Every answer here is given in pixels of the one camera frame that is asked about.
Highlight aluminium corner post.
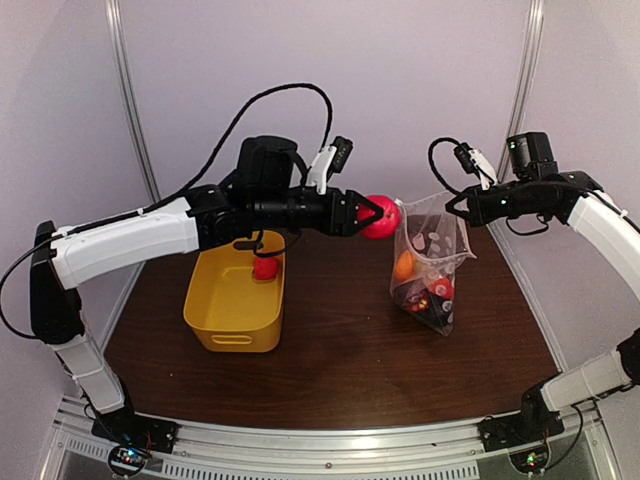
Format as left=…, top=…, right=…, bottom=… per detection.
left=507, top=0, right=545, bottom=136
left=104, top=0, right=160, bottom=202

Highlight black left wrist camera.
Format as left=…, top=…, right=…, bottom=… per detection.
left=305, top=136, right=353, bottom=195

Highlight circuit board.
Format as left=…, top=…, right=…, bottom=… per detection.
left=107, top=446, right=151, bottom=476
left=509, top=447, right=550, bottom=474

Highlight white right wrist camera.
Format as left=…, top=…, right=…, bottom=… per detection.
left=454, top=142, right=498, bottom=190

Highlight right aluminium corner post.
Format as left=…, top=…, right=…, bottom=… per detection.
left=507, top=0, right=545, bottom=136

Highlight right circuit board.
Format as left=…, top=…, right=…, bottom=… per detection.
left=509, top=447, right=550, bottom=474

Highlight black camera cable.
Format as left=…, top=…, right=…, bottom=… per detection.
left=144, top=82, right=335, bottom=216
left=427, top=137, right=469, bottom=194

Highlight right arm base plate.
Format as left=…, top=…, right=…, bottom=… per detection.
left=477, top=413, right=565, bottom=453

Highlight orange toy orange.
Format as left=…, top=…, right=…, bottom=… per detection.
left=394, top=250, right=416, bottom=283

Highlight left circuit board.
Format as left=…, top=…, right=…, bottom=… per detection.
left=107, top=446, right=151, bottom=476

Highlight aluminium front rail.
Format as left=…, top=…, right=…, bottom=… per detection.
left=39, top=394, right=621, bottom=480

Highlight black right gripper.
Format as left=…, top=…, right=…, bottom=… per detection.
left=447, top=177, right=548, bottom=227

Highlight red toy apple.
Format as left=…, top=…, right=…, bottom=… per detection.
left=360, top=195, right=402, bottom=240
left=253, top=257, right=280, bottom=282

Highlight clear zip top bag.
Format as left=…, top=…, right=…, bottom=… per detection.
left=389, top=192, right=474, bottom=327

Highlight black left camera cable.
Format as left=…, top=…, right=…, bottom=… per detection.
left=144, top=82, right=335, bottom=216

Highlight left aluminium corner post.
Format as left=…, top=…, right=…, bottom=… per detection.
left=104, top=0, right=160, bottom=202

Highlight black right camera cable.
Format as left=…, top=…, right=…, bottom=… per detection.
left=427, top=137, right=469, bottom=194

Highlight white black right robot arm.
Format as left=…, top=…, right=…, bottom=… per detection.
left=446, top=132, right=639, bottom=442

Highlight dark red toy fruit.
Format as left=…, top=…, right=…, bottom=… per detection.
left=404, top=290, right=430, bottom=314

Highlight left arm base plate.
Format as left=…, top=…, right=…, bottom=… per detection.
left=91, top=408, right=178, bottom=454

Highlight yellow plastic basket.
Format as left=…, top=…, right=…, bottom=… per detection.
left=183, top=231, right=286, bottom=353

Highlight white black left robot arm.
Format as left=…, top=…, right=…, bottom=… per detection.
left=21, top=136, right=384, bottom=444

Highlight purple toy eggplant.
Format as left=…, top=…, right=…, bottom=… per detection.
left=423, top=298, right=454, bottom=336

